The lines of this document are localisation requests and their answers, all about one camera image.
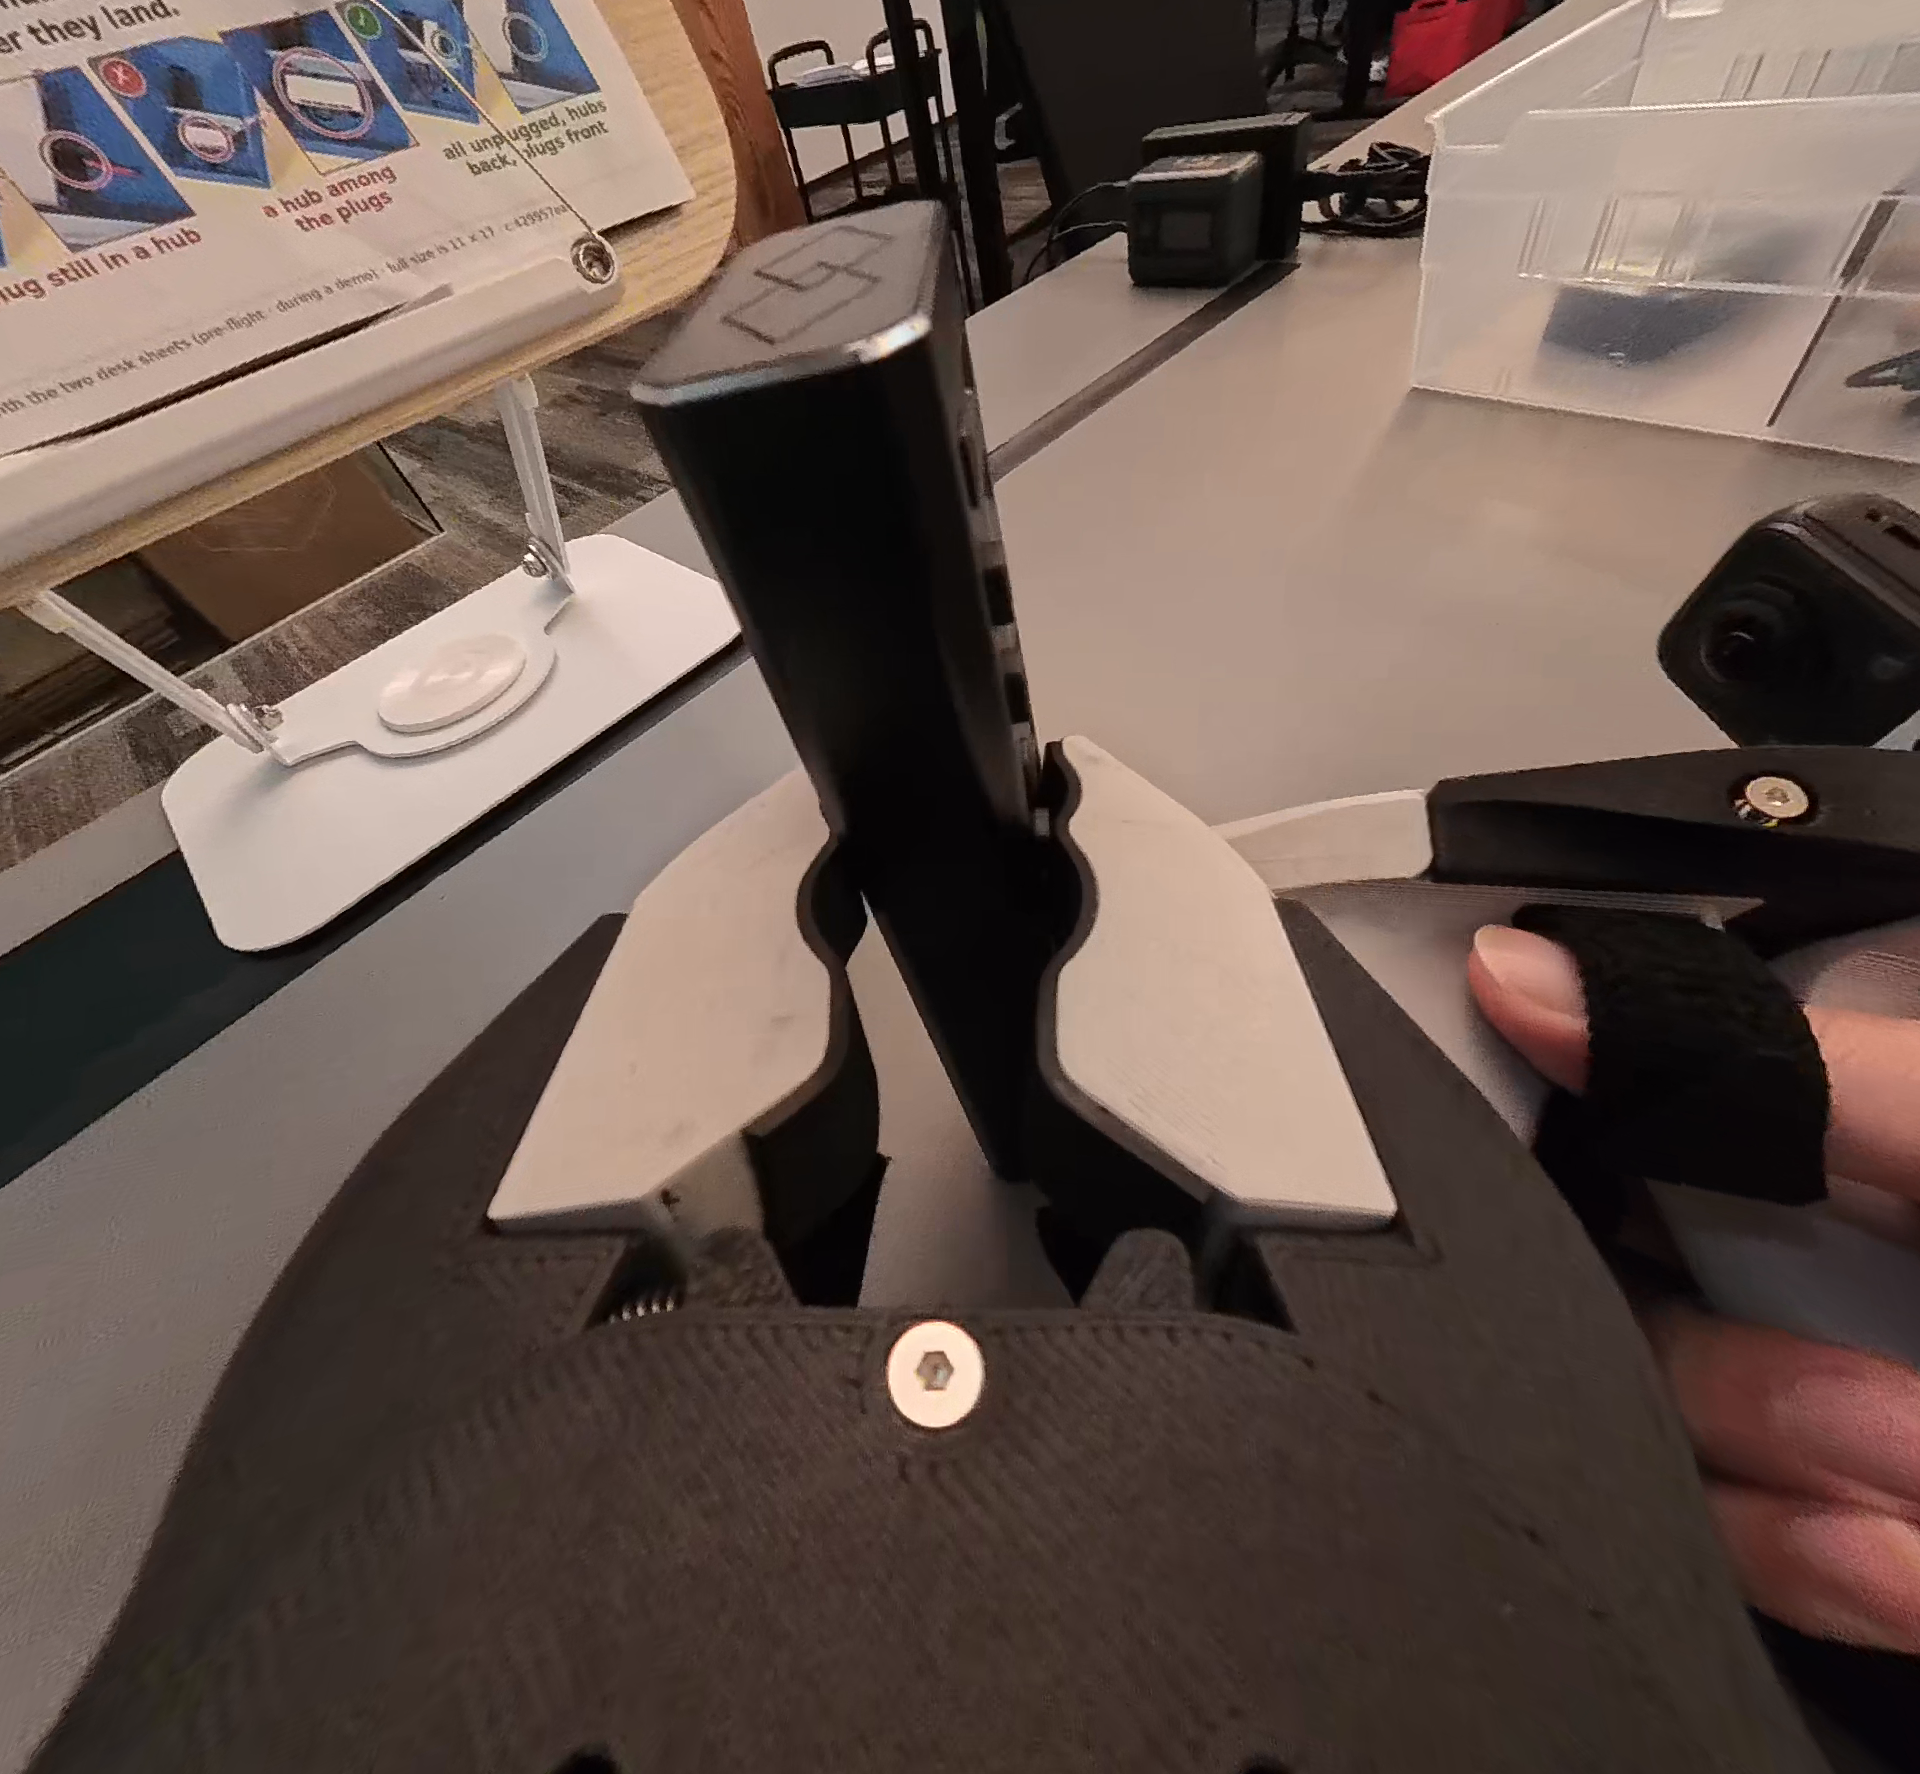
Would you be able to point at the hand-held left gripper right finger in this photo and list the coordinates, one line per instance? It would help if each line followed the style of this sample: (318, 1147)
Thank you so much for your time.
(1201, 1025)

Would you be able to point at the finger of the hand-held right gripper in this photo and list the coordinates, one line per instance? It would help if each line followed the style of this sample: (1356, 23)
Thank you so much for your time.
(1336, 840)

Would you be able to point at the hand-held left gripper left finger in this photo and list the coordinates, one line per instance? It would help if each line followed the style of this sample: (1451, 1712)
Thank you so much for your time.
(674, 1055)

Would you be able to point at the black silver-rimmed usb hub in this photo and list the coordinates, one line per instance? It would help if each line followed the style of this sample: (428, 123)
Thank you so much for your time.
(869, 604)

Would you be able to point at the clear plastic bin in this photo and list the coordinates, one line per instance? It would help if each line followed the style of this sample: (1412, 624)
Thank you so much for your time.
(1650, 229)

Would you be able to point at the person's right hand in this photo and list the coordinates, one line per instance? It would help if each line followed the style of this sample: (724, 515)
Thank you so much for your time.
(1814, 1475)

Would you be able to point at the white metal board stand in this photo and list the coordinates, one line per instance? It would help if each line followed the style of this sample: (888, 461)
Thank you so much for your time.
(645, 634)

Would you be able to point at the tall cardboard box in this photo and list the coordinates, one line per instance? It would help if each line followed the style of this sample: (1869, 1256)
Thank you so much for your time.
(301, 545)

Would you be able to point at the red container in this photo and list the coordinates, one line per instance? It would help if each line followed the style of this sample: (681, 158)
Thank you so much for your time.
(1447, 42)

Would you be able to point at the black fabric chair back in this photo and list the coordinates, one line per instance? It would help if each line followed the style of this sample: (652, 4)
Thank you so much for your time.
(1110, 4)

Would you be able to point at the wooden pillar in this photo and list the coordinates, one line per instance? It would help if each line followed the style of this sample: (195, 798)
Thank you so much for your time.
(719, 50)

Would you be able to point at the printed instruction sheet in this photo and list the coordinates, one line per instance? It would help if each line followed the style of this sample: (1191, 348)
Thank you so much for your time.
(301, 78)

